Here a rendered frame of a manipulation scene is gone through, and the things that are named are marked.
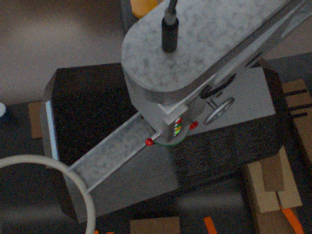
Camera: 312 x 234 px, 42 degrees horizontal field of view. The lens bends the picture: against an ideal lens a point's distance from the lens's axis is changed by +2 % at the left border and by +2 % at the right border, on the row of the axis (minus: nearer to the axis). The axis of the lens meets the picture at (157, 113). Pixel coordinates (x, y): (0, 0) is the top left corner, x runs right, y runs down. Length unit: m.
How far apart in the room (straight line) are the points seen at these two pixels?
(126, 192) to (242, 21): 1.17
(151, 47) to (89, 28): 2.01
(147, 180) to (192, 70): 1.03
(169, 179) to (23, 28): 1.70
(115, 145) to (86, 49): 1.47
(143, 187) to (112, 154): 0.44
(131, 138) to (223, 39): 0.69
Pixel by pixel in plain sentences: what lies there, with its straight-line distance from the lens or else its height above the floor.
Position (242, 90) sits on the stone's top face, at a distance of 1.96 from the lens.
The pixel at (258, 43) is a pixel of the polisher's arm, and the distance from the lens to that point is 1.42.
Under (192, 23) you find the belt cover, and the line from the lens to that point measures 1.09.
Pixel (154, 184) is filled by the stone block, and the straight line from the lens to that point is 2.00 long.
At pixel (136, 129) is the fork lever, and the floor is 1.10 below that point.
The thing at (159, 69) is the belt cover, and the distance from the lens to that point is 1.03.
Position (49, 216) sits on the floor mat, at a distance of 2.76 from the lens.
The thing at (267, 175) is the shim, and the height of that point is 0.25.
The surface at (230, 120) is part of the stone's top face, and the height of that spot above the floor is 0.85.
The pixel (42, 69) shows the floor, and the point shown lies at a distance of 3.00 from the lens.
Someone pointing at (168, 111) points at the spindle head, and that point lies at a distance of 1.15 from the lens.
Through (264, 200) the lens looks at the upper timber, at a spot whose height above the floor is 0.24.
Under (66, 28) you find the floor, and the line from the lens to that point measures 3.09.
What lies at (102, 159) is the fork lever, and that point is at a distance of 1.61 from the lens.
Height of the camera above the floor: 2.68
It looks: 75 degrees down
